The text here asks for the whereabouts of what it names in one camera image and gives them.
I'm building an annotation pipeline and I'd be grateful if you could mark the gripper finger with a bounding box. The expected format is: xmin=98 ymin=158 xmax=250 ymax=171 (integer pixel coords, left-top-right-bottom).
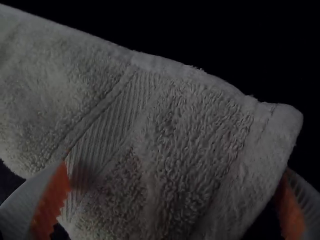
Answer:
xmin=273 ymin=166 xmax=320 ymax=240
xmin=0 ymin=160 xmax=73 ymax=240

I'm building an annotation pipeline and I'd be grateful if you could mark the pale towel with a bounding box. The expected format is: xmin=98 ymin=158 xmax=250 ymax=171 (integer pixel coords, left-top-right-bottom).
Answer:
xmin=0 ymin=3 xmax=305 ymax=240

